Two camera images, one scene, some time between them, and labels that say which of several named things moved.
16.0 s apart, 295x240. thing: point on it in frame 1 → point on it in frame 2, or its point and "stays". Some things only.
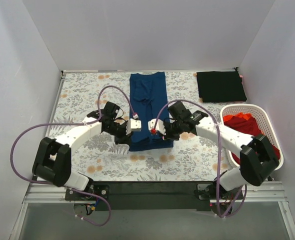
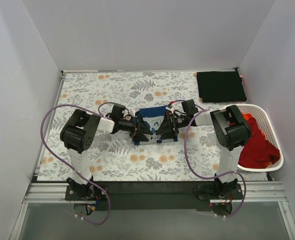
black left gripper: x=124 y=136 → x=135 y=125
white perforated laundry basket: x=265 y=121 stays
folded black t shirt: x=220 y=86 stays
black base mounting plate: x=154 y=195 stays
